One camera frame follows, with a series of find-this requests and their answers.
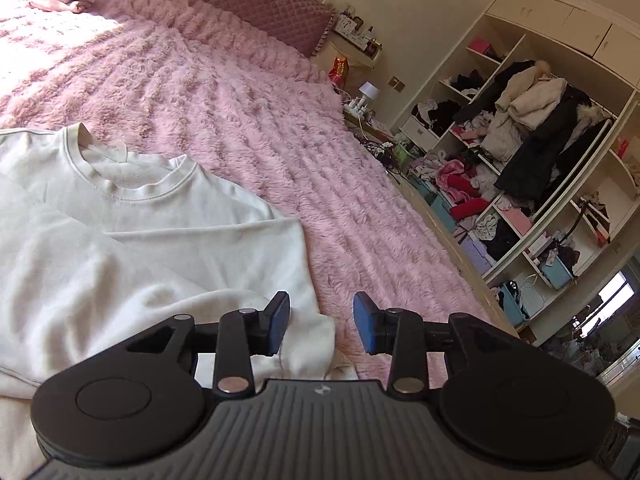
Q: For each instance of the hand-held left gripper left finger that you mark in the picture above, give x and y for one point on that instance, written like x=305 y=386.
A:
x=278 y=324

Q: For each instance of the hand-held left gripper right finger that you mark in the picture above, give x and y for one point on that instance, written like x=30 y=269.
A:
x=364 y=326

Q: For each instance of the white printed sweatshirt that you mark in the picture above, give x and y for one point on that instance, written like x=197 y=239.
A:
x=125 y=240

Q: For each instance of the pile of pink clothes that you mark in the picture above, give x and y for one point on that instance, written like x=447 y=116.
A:
x=457 y=180

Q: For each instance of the blue storage bin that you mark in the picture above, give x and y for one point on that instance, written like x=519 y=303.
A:
x=515 y=302

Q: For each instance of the pink fluffy blanket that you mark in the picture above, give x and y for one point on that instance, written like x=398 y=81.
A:
x=240 y=125

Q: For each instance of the white power strip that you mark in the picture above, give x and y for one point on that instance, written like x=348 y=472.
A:
x=355 y=106

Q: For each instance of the white table lamp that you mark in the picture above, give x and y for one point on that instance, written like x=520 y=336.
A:
x=368 y=92

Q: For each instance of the black long coat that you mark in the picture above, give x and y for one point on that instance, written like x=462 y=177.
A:
x=542 y=160

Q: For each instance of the red snack bag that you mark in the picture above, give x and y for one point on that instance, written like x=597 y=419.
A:
x=339 y=70

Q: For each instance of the beige padded coat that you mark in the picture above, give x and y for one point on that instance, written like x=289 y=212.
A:
x=525 y=102

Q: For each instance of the cream bedside shelf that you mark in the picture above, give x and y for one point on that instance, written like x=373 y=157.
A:
x=352 y=47

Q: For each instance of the pink box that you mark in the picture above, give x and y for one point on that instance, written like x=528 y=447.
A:
x=481 y=46

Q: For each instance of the white open wardrobe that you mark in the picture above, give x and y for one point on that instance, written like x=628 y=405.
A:
x=565 y=15

